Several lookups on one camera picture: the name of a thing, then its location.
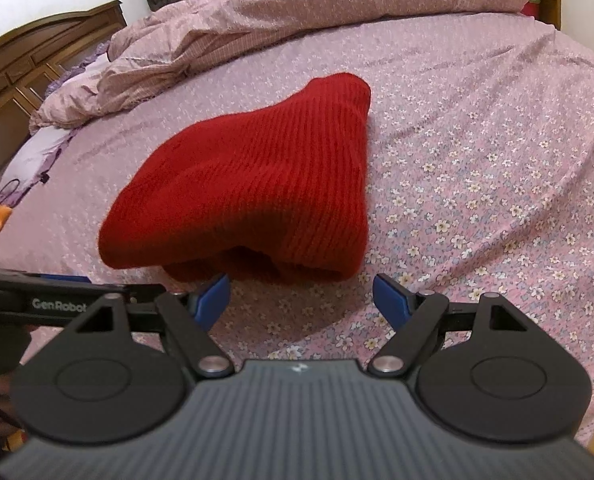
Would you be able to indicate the wooden headboard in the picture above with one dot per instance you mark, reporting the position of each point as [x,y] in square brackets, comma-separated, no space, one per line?
[22,65]

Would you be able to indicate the purple frilled pillow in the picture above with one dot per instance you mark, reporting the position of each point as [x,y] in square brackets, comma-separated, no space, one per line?
[77,72]

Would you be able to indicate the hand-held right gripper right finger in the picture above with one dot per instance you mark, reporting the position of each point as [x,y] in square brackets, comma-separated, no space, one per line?
[389,297]

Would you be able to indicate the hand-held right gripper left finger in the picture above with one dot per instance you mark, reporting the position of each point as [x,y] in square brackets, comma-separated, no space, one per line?
[214,300]

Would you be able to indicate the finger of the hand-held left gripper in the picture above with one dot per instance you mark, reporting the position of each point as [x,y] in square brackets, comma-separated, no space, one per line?
[127,287]

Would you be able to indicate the pink crumpled duvet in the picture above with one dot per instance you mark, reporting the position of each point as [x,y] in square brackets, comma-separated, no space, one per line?
[277,25]

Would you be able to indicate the red knit garment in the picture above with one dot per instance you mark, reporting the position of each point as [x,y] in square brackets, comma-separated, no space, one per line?
[257,185]

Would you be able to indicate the white pillow with purple frill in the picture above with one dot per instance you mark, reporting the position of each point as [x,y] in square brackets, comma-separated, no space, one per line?
[32,160]

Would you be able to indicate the red box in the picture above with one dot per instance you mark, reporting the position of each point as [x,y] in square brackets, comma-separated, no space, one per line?
[530,9]

